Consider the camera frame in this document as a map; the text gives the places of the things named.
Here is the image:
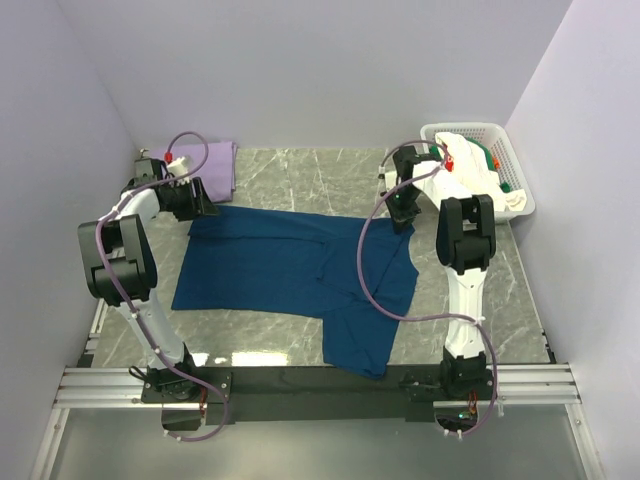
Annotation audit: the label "folded purple t shirt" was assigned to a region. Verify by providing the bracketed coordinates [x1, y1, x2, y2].
[148, 141, 237, 203]

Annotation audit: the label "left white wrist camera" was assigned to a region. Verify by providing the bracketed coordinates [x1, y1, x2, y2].
[164, 152, 193, 178]

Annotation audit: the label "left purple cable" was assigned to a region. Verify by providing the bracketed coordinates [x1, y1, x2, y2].
[94, 130, 234, 444]

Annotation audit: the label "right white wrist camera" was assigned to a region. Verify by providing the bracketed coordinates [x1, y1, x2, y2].
[378, 167, 397, 193]

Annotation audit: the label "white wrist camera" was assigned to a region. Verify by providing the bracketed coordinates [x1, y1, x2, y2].
[164, 152, 193, 178]
[378, 167, 397, 193]

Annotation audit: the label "white plastic laundry basket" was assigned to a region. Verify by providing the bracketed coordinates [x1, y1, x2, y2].
[420, 121, 536, 223]

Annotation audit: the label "blue t shirt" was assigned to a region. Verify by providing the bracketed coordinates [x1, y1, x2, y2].
[172, 206, 419, 379]

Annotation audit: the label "white t shirt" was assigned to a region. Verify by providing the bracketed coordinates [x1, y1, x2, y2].
[414, 132, 526, 213]

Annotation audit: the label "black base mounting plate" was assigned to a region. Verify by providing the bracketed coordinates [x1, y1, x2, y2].
[128, 365, 495, 431]

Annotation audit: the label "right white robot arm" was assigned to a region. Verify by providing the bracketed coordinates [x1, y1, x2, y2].
[436, 194, 496, 399]

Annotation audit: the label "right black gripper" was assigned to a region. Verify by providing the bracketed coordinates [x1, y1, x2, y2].
[380, 185, 421, 235]

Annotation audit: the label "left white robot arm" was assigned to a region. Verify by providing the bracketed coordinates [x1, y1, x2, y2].
[77, 153, 218, 402]

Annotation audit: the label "green t shirt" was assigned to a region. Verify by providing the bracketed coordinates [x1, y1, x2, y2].
[467, 138, 512, 193]

